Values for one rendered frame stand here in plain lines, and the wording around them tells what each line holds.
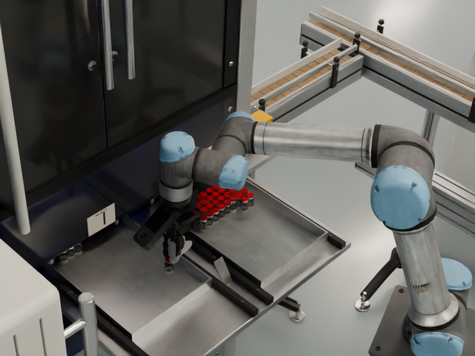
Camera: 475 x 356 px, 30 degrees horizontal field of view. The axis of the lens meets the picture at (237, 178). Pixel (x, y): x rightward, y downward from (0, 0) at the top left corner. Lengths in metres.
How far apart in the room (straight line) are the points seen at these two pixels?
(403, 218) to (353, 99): 2.73
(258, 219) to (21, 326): 1.22
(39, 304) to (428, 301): 0.97
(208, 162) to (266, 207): 0.59
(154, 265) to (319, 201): 1.67
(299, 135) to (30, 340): 0.85
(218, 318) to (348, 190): 1.86
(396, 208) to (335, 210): 2.03
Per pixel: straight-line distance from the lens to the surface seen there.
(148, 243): 2.01
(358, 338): 3.33
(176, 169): 1.91
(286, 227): 2.40
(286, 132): 1.96
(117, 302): 2.20
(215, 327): 2.15
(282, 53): 4.82
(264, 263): 2.30
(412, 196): 1.78
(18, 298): 1.32
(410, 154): 1.84
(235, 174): 1.88
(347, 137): 1.93
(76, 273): 2.28
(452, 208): 3.16
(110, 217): 2.23
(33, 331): 1.34
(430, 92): 2.96
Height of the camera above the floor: 2.51
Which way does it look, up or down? 40 degrees down
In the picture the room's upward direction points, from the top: 3 degrees clockwise
